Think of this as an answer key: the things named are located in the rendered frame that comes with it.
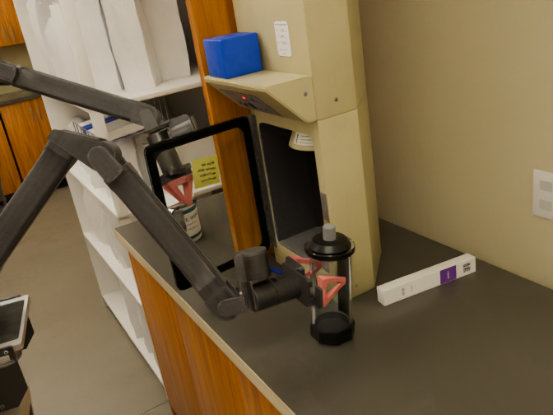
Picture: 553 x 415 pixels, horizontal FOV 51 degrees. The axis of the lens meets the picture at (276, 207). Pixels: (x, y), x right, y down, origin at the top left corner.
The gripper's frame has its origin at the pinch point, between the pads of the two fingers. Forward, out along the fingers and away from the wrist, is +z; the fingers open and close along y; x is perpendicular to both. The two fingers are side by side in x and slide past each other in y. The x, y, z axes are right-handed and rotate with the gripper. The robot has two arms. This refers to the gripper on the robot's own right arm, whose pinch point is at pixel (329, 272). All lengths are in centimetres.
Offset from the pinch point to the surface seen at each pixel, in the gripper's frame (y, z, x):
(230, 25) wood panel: 49, 4, -50
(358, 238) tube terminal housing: 10.1, 15.5, -0.2
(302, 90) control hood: 11.7, 1.7, -38.0
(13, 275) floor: 325, -51, 130
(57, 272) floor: 305, -24, 127
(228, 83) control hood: 29.3, -7.3, -38.5
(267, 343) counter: 7.1, -12.8, 17.7
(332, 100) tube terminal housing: 11.6, 9.3, -34.8
